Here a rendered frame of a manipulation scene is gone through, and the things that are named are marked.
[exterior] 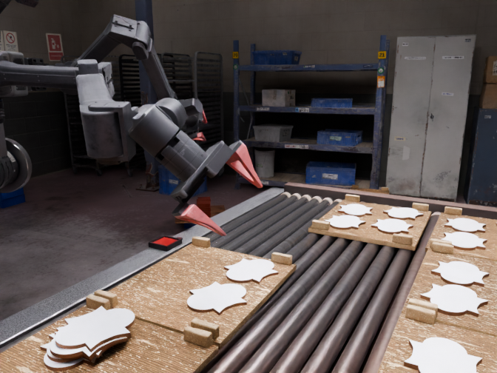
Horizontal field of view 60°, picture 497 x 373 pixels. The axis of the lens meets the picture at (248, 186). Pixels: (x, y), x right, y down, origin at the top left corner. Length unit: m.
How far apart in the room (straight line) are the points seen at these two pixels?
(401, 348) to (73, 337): 0.61
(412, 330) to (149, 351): 0.53
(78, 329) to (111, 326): 0.06
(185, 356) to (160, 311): 0.18
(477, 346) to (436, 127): 4.49
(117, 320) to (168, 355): 0.12
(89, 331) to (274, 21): 5.64
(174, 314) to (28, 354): 0.29
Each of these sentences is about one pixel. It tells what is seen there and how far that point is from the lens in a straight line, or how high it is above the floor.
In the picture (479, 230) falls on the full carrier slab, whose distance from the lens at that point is 1.63.
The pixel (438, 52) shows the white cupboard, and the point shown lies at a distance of 5.33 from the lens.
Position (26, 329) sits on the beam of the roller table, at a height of 0.91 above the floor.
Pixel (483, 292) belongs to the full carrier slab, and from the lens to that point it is 1.20.
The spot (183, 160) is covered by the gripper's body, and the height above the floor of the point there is 1.32.
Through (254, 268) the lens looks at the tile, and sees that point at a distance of 1.16.
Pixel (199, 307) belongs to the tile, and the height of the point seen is 0.94.
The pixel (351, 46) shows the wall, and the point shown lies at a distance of 5.95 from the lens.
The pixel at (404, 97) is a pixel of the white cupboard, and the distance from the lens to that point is 5.33.
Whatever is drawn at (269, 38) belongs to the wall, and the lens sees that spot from 6.22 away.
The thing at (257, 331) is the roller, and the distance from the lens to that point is 0.95.
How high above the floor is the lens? 1.43
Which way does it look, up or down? 14 degrees down
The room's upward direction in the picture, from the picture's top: straight up
